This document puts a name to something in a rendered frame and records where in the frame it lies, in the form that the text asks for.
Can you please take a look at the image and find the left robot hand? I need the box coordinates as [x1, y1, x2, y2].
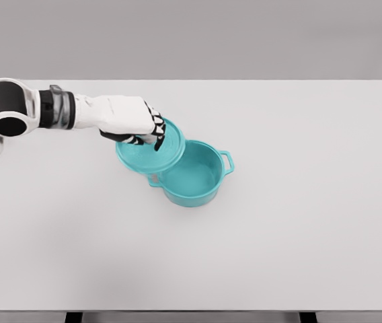
[93, 95, 167, 152]

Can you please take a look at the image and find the teal pot lid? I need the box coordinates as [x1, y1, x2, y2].
[115, 116, 187, 175]

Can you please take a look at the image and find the teal pot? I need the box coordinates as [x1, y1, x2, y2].
[148, 139, 236, 208]

